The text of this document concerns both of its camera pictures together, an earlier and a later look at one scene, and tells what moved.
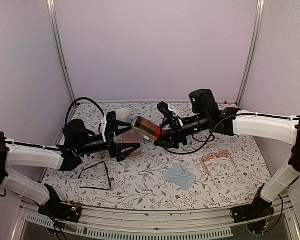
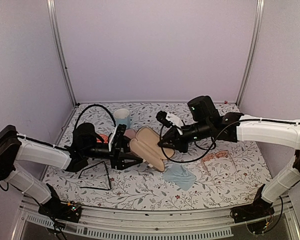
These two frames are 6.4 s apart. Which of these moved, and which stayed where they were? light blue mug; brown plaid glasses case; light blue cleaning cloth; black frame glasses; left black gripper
Moved: left black gripper; brown plaid glasses case
Stayed: light blue cleaning cloth; light blue mug; black frame glasses
